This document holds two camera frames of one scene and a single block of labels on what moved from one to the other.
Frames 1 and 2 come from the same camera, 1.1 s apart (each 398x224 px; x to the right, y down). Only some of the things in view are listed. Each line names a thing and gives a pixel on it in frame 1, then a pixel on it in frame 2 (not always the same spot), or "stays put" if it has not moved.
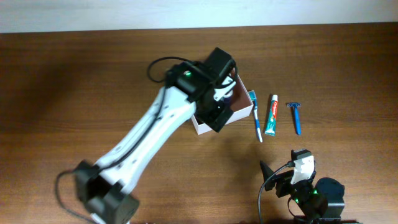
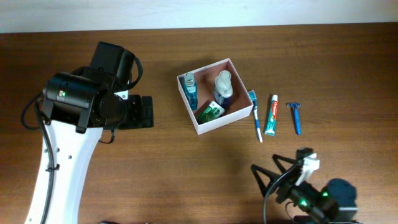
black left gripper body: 217,115 → 146,111
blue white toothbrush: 252,96 stays put
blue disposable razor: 297,119 stays put
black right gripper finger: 267,171 → 264,188
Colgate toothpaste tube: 270,129 stays put
